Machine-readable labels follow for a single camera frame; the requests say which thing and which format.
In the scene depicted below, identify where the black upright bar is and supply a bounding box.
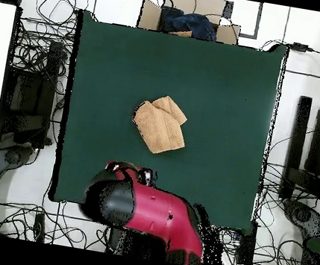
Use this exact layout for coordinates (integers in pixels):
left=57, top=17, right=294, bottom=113
left=277, top=94, right=314, bottom=202

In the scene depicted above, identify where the black power adapter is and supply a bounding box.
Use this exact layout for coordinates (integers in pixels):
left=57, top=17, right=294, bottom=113
left=291, top=41, right=310, bottom=54

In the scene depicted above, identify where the brown cardboard box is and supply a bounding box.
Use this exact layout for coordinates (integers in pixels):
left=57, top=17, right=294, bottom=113
left=136, top=0, right=246, bottom=46

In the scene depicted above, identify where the black power strip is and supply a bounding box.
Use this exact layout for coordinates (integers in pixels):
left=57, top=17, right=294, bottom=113
left=31, top=212, right=49, bottom=243

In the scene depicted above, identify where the dark blue garment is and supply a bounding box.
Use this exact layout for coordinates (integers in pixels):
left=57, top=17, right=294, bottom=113
left=158, top=6, right=221, bottom=43

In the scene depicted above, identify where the tan terry towel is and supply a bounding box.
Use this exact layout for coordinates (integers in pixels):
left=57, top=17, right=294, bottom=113
left=127, top=90, right=193, bottom=159

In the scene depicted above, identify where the grey metal frame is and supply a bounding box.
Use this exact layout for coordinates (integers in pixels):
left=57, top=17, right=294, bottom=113
left=239, top=0, right=264, bottom=40

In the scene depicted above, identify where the dark green table cloth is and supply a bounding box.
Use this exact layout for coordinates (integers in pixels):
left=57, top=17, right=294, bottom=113
left=47, top=8, right=289, bottom=236

